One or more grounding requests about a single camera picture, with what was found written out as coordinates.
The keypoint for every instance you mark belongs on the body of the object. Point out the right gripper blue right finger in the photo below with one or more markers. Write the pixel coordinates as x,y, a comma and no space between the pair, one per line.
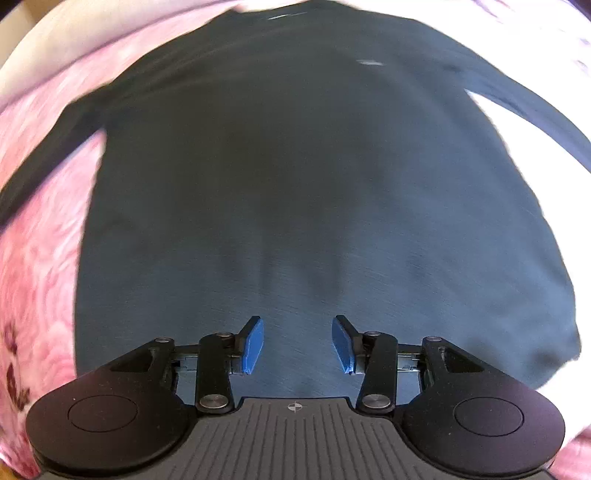
347,342

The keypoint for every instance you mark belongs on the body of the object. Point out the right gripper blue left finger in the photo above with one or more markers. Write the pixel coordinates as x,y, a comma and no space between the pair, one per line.
250,343

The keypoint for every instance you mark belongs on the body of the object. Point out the dark long-sleeve shirt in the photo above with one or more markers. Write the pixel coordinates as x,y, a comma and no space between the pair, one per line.
305,162

